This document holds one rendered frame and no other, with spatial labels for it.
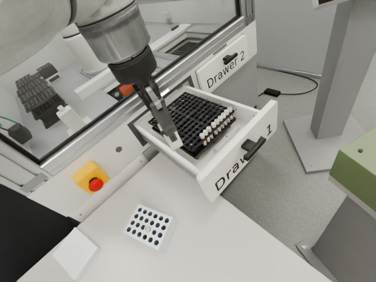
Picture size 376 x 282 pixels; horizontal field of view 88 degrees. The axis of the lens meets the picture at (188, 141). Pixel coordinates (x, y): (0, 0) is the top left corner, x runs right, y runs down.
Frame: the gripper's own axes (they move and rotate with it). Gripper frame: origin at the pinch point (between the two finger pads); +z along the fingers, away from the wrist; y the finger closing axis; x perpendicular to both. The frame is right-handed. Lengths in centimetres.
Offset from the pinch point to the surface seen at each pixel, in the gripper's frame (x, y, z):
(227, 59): -34.8, 27.4, 6.4
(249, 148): -13.6, -10.9, 6.1
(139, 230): 20.0, -6.4, 17.8
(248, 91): -50, 36, 34
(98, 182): 23.8, 8.6, 9.3
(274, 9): -143, 116, 39
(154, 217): 15.2, -5.3, 18.3
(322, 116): -92, 21, 71
